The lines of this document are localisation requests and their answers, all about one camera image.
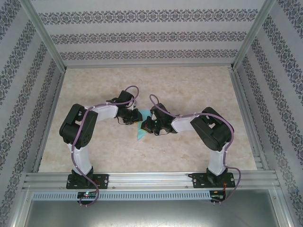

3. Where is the turquoise cloth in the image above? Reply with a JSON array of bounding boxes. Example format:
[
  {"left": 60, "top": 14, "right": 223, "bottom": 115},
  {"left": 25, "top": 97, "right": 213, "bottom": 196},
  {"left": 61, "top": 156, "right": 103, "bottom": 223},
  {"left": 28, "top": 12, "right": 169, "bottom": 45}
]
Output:
[{"left": 136, "top": 110, "right": 152, "bottom": 141}]

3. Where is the black base plate left arm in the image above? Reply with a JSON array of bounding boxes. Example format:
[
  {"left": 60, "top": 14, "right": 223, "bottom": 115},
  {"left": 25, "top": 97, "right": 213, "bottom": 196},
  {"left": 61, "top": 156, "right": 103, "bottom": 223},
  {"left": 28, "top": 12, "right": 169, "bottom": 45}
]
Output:
[{"left": 66, "top": 174, "right": 109, "bottom": 190}]

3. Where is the black base plate right arm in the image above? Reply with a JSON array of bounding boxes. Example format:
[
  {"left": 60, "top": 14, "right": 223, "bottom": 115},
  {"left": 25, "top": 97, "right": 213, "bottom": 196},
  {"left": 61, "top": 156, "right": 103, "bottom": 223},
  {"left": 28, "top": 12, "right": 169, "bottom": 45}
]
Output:
[{"left": 193, "top": 172, "right": 237, "bottom": 189}]

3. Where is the grey metal sheet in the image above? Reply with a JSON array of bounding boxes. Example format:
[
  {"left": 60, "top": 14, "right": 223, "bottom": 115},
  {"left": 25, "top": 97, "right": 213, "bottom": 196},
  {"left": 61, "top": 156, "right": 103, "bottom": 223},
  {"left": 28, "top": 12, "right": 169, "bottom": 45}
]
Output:
[{"left": 22, "top": 200, "right": 292, "bottom": 227}]

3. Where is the aluminium cross bar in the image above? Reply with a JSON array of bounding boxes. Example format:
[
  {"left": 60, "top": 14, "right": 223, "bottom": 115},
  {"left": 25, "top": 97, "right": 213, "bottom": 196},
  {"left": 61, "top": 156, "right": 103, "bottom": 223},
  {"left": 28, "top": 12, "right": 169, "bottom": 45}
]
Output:
[{"left": 65, "top": 63, "right": 234, "bottom": 70}]

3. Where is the controller board with green light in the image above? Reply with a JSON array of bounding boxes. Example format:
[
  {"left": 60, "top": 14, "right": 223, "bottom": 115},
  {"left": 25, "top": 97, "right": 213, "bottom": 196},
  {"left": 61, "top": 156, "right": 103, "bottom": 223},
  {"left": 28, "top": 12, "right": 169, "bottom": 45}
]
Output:
[{"left": 77, "top": 192, "right": 98, "bottom": 199}]

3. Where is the long aluminium mounting rail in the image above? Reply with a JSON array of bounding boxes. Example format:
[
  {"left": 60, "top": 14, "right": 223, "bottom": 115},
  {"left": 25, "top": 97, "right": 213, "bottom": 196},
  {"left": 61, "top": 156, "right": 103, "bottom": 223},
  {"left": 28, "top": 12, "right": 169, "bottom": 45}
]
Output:
[{"left": 22, "top": 172, "right": 282, "bottom": 190}]

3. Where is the slotted grey cable duct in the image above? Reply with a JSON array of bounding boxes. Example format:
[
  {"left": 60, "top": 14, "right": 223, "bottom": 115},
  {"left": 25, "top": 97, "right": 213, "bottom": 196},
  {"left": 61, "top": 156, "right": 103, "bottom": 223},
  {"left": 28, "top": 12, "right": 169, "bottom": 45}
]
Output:
[{"left": 32, "top": 190, "right": 211, "bottom": 201}]

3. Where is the aluminium side rail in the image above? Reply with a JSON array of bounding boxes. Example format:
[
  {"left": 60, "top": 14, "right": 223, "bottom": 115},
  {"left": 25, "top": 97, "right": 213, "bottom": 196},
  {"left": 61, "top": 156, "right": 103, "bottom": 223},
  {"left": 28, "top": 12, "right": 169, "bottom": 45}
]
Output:
[
  {"left": 33, "top": 70, "right": 67, "bottom": 173},
  {"left": 228, "top": 70, "right": 269, "bottom": 171}
]

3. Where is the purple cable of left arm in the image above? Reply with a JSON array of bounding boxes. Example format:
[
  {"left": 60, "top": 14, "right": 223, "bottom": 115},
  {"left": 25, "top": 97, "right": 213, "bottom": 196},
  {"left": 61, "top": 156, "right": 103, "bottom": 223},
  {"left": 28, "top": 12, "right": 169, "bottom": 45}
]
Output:
[{"left": 71, "top": 85, "right": 140, "bottom": 208}]

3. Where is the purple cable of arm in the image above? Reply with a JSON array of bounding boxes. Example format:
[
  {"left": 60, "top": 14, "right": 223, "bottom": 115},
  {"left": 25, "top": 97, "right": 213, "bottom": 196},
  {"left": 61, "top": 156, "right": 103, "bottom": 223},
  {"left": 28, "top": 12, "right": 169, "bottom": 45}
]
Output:
[
  {"left": 71, "top": 85, "right": 140, "bottom": 208},
  {"left": 149, "top": 94, "right": 242, "bottom": 206}
]

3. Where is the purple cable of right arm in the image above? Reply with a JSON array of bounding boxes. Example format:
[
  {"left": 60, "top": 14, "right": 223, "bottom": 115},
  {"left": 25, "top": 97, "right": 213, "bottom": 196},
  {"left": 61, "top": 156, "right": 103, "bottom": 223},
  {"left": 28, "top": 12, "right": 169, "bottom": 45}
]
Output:
[{"left": 149, "top": 94, "right": 242, "bottom": 206}]

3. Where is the aluminium frame post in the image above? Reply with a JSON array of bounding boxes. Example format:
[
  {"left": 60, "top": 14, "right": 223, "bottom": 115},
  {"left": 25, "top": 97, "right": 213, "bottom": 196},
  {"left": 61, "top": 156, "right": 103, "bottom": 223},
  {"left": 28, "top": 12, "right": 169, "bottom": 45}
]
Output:
[
  {"left": 20, "top": 0, "right": 67, "bottom": 71},
  {"left": 231, "top": 0, "right": 284, "bottom": 70}
]

